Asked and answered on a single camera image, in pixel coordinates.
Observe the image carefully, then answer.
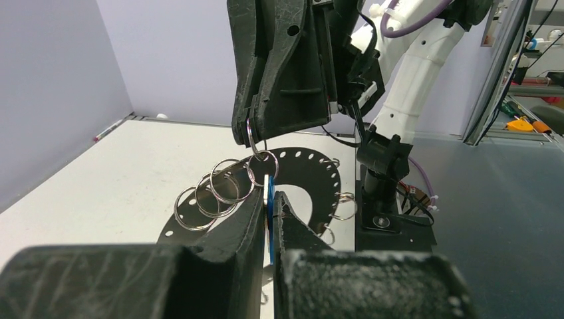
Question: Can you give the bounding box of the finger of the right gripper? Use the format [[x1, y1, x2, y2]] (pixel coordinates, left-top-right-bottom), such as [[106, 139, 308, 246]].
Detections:
[[251, 1, 331, 142], [227, 0, 273, 147]]

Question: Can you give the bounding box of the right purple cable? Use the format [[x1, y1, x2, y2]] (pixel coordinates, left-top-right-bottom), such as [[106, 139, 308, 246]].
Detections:
[[379, 0, 455, 210]]

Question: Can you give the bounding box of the key with blue tag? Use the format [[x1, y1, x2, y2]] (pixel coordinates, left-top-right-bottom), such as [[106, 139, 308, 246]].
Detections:
[[263, 174, 275, 265]]

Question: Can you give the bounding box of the marker pen at wall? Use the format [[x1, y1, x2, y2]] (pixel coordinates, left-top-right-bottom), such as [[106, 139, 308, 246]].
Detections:
[[93, 119, 124, 143]]

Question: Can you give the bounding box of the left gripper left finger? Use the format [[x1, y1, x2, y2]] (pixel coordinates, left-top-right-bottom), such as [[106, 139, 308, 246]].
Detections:
[[1, 190, 265, 318]]

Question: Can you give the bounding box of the orange handled screwdriver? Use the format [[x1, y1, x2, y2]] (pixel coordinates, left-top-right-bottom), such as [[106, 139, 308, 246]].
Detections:
[[502, 100, 553, 135]]

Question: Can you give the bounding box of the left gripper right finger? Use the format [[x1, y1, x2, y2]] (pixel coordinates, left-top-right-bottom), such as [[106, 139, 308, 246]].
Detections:
[[273, 191, 476, 318]]

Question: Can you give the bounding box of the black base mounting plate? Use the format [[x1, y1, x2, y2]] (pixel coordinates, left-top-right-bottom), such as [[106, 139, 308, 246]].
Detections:
[[354, 128, 438, 253]]

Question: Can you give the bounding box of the yellow tool on shelf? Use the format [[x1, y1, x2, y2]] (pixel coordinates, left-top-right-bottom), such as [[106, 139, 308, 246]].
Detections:
[[505, 118, 534, 133]]

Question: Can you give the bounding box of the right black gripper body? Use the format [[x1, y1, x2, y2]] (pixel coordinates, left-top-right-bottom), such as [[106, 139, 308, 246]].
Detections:
[[313, 1, 385, 119]]

